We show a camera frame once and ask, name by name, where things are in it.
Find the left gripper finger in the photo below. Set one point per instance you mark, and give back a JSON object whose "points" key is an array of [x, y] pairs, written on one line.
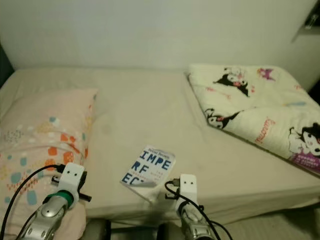
{"points": [[83, 180]]}

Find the white book blue letters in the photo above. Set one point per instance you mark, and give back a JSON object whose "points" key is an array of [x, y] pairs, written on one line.
{"points": [[150, 167]]}

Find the pink patterned pillow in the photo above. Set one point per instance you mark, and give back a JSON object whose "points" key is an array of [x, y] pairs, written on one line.
{"points": [[40, 145]]}

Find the cream cartoon print quilt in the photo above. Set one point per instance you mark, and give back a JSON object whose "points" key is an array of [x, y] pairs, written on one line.
{"points": [[260, 107]]}

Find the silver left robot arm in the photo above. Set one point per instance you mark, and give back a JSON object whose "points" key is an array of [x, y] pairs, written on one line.
{"points": [[47, 220]]}

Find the dark grey left robot leg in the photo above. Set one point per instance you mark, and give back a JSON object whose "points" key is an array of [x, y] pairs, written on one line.
{"points": [[95, 230]]}

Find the dark grey robot leg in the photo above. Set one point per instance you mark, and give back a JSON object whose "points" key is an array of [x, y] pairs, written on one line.
{"points": [[170, 232], [95, 230]]}

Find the dark grey right robot leg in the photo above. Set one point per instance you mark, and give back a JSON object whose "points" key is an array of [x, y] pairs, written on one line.
{"points": [[170, 232]]}

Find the teal upholstered headboard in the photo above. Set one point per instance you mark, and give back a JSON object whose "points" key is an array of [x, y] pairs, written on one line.
{"points": [[5, 70]]}

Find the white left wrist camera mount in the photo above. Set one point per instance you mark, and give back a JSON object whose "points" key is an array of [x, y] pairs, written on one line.
{"points": [[71, 179]]}

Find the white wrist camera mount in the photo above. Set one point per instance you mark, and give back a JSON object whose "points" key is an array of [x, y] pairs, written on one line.
{"points": [[71, 179], [188, 187]]}

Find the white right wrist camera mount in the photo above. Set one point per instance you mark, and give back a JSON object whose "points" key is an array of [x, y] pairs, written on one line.
{"points": [[188, 187]]}

